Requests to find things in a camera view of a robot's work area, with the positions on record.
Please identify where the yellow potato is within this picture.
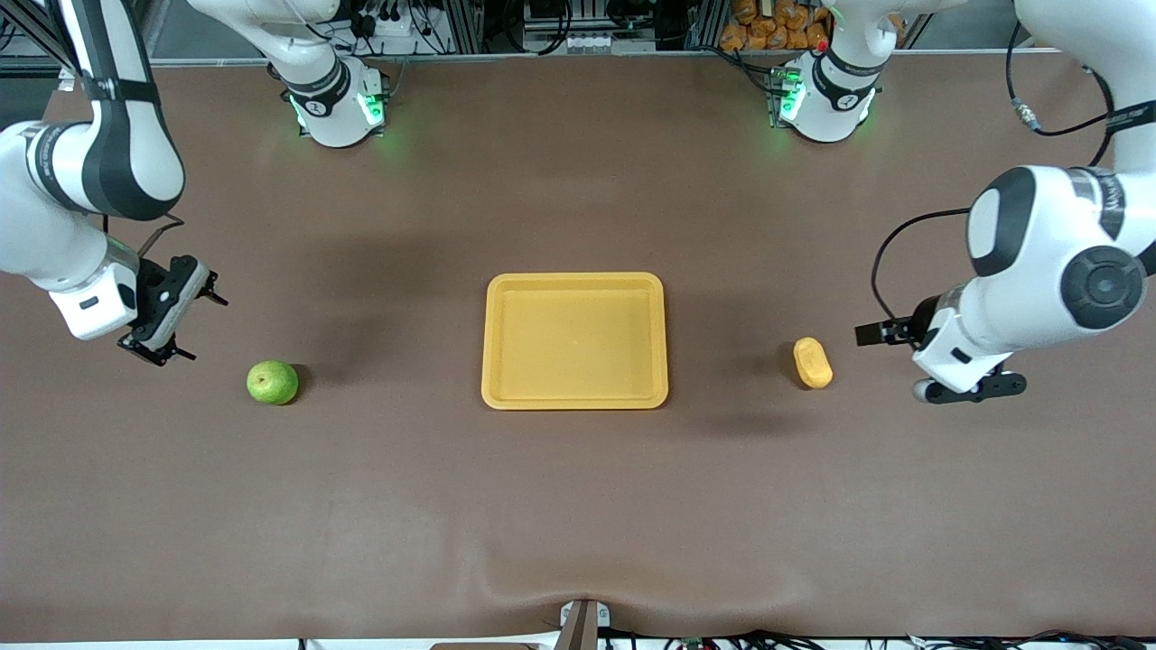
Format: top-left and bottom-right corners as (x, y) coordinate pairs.
(793, 337), (834, 390)

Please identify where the green apple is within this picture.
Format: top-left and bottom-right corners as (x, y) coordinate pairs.
(247, 360), (300, 406)

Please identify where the yellow plastic tray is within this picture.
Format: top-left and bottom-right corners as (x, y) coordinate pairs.
(481, 273), (669, 411)

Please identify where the white power strip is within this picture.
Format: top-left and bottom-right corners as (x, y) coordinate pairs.
(357, 7), (425, 37)

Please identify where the bag of orange items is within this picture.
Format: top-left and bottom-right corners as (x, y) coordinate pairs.
(720, 0), (832, 51)

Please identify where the brown table mat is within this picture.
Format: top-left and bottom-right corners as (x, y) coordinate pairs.
(0, 50), (1156, 644)

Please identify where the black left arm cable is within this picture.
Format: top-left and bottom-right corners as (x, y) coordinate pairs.
(871, 23), (1121, 335)

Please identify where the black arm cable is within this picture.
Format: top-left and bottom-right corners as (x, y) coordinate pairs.
(101, 212), (186, 265)
(871, 23), (1121, 335)

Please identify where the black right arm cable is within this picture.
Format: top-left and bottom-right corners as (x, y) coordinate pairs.
(101, 212), (186, 265)

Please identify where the aluminium table edge rail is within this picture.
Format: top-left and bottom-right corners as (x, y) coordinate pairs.
(149, 47), (1058, 69)

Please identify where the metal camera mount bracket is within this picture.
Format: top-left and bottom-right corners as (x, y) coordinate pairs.
(558, 599), (611, 650)

